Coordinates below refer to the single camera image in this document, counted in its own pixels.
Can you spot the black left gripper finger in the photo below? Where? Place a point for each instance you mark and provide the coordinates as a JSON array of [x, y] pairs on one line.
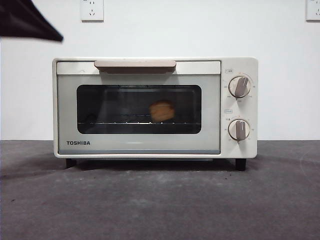
[[25, 22]]

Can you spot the golden brown bread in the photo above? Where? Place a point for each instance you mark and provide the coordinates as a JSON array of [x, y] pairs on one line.
[[162, 111]]

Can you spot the cream Toshiba toaster oven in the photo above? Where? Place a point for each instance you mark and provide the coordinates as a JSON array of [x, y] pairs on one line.
[[240, 65]]

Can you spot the cream and taupe oven knob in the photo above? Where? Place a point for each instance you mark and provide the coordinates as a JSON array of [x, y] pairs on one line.
[[239, 129], [239, 86]]

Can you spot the white wall socket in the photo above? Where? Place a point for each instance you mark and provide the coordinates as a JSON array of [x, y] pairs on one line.
[[313, 11], [91, 12]]

